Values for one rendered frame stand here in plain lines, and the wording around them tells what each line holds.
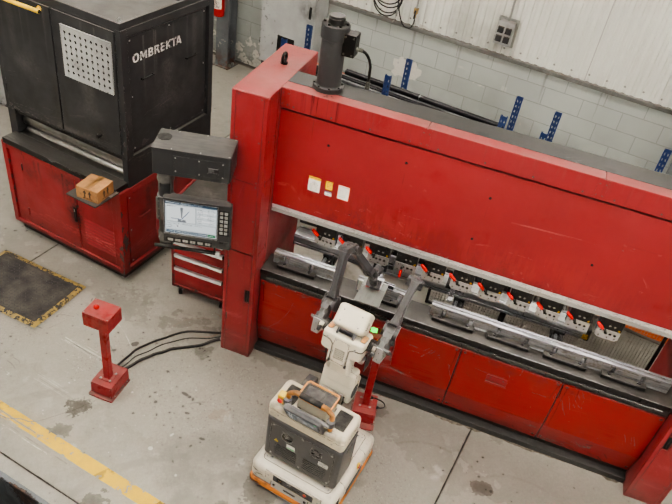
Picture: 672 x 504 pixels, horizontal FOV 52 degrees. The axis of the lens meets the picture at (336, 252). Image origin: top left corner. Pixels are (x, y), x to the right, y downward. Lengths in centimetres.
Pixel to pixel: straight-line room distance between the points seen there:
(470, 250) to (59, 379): 317
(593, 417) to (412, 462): 132
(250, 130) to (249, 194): 48
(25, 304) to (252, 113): 280
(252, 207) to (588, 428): 285
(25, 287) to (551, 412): 435
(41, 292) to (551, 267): 412
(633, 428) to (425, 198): 219
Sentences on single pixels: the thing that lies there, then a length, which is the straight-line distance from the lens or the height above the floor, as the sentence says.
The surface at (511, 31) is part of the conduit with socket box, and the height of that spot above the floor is 161.
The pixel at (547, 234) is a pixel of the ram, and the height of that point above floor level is 182.
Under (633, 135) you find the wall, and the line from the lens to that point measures 856.
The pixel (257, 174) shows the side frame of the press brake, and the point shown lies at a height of 174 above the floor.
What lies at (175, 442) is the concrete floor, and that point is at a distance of 519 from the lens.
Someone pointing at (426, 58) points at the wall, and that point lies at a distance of 889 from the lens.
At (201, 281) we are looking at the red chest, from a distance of 593.
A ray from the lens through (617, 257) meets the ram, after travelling 455.
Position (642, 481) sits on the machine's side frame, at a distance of 560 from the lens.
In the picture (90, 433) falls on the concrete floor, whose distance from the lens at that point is 530.
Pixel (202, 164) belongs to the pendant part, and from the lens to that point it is 439.
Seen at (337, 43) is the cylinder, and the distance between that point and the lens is 431.
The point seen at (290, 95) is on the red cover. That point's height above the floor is 226.
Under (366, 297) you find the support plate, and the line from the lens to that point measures 486.
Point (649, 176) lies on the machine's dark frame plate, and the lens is 446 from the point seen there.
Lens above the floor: 421
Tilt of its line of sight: 38 degrees down
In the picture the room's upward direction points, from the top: 10 degrees clockwise
